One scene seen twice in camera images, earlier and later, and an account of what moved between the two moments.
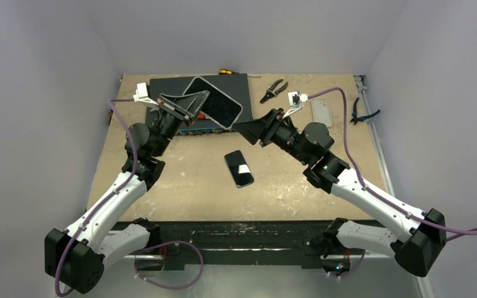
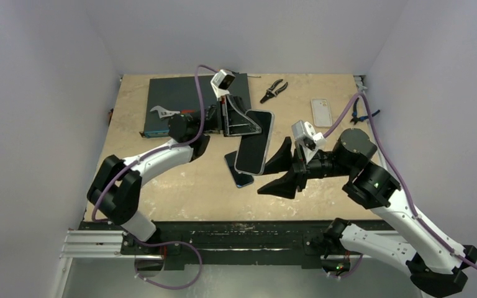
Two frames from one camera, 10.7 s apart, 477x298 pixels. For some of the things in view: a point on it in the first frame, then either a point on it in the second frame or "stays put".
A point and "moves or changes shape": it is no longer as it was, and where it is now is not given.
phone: x=221 y=108 moves or changes shape
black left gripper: x=186 y=107 → x=235 y=120
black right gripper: x=271 y=127 → x=299 y=168
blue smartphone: x=240 y=172 stays put
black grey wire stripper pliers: x=270 y=94 stays put
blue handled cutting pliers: x=361 y=118 stays put
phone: x=321 y=112 stays put
